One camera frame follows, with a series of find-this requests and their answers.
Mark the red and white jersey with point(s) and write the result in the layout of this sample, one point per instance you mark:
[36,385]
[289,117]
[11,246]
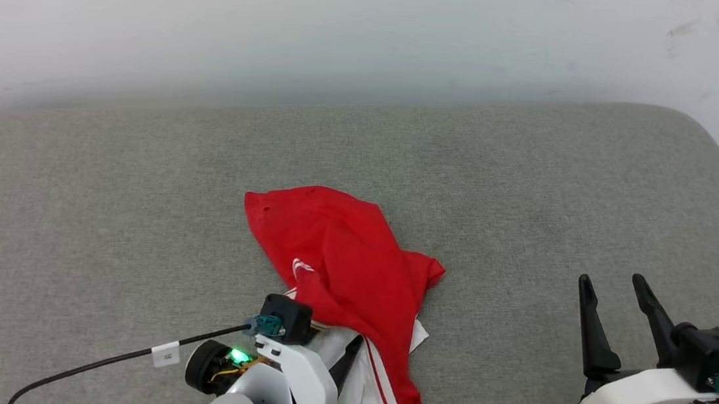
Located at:
[341,253]

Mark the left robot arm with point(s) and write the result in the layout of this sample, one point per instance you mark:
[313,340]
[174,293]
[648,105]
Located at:
[241,402]

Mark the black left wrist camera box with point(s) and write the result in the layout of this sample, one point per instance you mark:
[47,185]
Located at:
[286,317]

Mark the teal left camera connector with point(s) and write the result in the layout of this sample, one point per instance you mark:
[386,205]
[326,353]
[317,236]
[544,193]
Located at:
[265,325]

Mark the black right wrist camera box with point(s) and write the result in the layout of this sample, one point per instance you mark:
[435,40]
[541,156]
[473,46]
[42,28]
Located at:
[711,355]

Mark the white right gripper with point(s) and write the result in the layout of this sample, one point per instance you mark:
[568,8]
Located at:
[637,397]

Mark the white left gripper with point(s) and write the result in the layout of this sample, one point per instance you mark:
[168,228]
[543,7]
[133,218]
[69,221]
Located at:
[316,382]

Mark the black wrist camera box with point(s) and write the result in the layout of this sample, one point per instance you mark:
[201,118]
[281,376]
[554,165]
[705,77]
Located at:
[286,317]
[711,355]

